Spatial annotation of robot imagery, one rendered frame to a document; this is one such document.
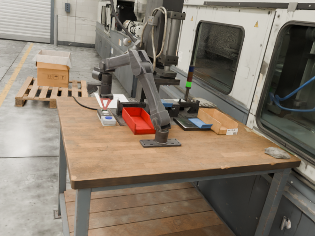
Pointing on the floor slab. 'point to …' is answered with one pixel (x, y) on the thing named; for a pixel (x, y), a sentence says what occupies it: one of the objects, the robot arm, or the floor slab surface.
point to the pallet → (26, 87)
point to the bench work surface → (153, 176)
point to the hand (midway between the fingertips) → (104, 108)
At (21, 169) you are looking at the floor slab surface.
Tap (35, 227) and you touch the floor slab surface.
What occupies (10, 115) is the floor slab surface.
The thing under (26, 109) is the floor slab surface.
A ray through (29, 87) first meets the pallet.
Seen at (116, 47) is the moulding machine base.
